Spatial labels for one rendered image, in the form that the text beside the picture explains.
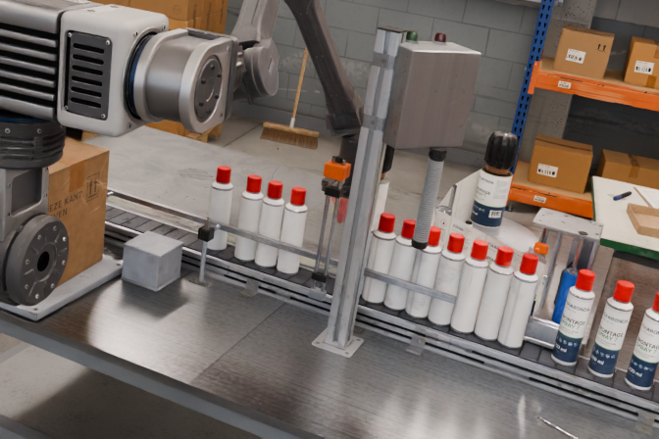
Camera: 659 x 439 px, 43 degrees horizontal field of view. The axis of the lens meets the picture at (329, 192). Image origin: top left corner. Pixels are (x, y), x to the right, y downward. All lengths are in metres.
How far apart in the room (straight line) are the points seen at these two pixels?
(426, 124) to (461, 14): 4.50
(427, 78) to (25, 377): 1.65
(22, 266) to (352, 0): 5.12
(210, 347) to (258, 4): 0.70
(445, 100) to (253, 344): 0.63
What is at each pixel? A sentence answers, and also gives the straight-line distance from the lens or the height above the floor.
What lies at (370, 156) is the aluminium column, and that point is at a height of 1.26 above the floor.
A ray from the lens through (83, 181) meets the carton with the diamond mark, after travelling 1.86.
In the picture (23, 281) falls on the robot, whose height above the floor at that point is 1.12.
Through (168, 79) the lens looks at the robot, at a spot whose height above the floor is 1.46.
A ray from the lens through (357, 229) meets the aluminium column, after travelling 1.68.
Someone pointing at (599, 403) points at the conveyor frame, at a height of 0.84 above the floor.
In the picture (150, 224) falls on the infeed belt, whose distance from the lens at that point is 2.15.
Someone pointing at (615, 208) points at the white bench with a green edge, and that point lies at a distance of 3.24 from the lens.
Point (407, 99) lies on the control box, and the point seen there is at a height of 1.38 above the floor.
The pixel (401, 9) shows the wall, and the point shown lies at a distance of 6.16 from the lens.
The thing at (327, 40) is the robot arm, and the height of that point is 1.44.
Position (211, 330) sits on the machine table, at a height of 0.83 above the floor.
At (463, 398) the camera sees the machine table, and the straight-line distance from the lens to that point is 1.73.
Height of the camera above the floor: 1.72
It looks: 19 degrees down
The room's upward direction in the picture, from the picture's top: 9 degrees clockwise
